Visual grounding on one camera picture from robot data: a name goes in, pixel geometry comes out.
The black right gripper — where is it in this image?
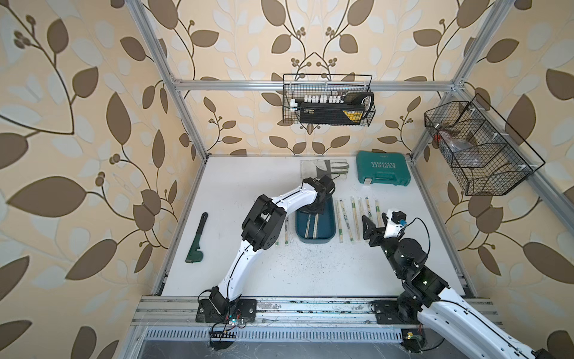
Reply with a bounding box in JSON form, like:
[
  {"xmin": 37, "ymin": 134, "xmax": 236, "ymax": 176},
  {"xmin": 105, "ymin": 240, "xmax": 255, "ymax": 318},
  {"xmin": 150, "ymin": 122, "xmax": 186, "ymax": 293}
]
[{"xmin": 364, "ymin": 214, "xmax": 406, "ymax": 278}]

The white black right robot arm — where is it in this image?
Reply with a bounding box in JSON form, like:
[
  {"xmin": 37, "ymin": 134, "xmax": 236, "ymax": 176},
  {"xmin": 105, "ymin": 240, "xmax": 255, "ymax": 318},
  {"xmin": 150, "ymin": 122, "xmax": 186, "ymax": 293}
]
[{"xmin": 362, "ymin": 211, "xmax": 553, "ymax": 358}]

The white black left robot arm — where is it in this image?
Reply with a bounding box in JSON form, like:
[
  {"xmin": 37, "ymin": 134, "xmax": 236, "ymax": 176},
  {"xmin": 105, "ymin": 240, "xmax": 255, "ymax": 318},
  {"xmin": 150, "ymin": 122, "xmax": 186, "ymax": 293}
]
[{"xmin": 196, "ymin": 175, "xmax": 336, "ymax": 324}]

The teal plastic storage box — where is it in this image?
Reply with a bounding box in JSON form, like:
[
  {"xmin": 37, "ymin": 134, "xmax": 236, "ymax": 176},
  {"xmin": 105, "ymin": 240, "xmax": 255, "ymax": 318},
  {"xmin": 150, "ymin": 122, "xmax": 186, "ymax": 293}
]
[{"xmin": 295, "ymin": 198, "xmax": 337, "ymax": 244}]

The black yellow box in basket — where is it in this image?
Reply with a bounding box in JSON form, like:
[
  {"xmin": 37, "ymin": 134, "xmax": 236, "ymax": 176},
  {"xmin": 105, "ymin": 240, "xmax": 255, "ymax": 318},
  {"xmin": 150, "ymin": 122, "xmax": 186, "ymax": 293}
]
[{"xmin": 290, "ymin": 91, "xmax": 376, "ymax": 126}]

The grey white work glove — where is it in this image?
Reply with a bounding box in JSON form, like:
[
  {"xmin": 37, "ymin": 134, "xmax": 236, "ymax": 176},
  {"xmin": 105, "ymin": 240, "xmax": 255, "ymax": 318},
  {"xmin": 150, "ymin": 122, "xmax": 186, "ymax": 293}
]
[{"xmin": 300, "ymin": 159, "xmax": 350, "ymax": 180}]

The green plastic tool case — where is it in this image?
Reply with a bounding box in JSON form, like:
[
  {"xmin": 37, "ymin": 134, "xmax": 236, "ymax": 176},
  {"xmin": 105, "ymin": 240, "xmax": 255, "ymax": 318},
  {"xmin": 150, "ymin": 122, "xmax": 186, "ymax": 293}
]
[{"xmin": 356, "ymin": 151, "xmax": 411, "ymax": 186}]

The plastic bag in basket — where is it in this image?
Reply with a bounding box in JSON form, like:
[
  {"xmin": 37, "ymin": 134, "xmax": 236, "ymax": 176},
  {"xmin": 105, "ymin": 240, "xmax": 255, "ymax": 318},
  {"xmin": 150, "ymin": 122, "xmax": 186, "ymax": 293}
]
[{"xmin": 439, "ymin": 130, "xmax": 482, "ymax": 168}]

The green pipe wrench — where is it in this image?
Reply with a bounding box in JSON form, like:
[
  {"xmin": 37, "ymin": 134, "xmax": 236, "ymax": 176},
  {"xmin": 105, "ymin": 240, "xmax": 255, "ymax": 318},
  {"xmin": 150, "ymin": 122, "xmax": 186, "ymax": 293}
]
[{"xmin": 185, "ymin": 212, "xmax": 209, "ymax": 263}]

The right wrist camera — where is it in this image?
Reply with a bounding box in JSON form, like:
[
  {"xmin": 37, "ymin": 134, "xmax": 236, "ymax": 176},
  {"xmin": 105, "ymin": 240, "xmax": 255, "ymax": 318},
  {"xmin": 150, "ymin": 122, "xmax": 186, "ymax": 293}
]
[{"xmin": 384, "ymin": 209, "xmax": 407, "ymax": 239}]

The black wire basket back wall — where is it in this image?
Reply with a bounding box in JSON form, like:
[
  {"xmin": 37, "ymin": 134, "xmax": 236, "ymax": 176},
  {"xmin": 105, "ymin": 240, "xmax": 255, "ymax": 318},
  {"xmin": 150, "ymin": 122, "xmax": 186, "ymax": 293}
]
[{"xmin": 280, "ymin": 73, "xmax": 376, "ymax": 128}]

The black wire basket wall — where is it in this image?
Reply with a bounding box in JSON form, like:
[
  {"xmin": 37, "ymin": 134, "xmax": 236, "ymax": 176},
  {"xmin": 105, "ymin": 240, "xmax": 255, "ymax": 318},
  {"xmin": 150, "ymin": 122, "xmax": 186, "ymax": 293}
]
[
  {"xmin": 424, "ymin": 94, "xmax": 546, "ymax": 196},
  {"xmin": 280, "ymin": 73, "xmax": 376, "ymax": 128}
]

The black wire basket right wall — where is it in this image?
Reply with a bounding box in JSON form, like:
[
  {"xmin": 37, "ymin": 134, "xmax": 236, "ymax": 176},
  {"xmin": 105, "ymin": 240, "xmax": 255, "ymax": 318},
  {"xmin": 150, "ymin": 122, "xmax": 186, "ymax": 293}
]
[{"xmin": 424, "ymin": 94, "xmax": 546, "ymax": 196}]

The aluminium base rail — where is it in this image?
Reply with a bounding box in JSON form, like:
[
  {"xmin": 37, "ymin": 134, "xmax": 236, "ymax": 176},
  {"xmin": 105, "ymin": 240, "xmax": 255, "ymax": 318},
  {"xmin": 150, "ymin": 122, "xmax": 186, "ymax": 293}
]
[{"xmin": 132, "ymin": 295, "xmax": 503, "ymax": 331}]

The aluminium frame post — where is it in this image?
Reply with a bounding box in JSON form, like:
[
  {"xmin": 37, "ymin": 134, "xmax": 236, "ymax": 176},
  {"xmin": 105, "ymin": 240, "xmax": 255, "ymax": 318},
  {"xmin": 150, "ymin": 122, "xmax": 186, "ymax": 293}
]
[
  {"xmin": 126, "ymin": 1, "xmax": 209, "ymax": 163},
  {"xmin": 410, "ymin": 0, "xmax": 517, "ymax": 162}
]

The aluminium frame post left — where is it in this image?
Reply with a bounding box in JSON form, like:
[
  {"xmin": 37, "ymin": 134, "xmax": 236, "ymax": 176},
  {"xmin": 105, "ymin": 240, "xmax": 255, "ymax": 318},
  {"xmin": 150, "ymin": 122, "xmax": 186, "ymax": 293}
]
[{"xmin": 126, "ymin": 1, "xmax": 209, "ymax": 163}]

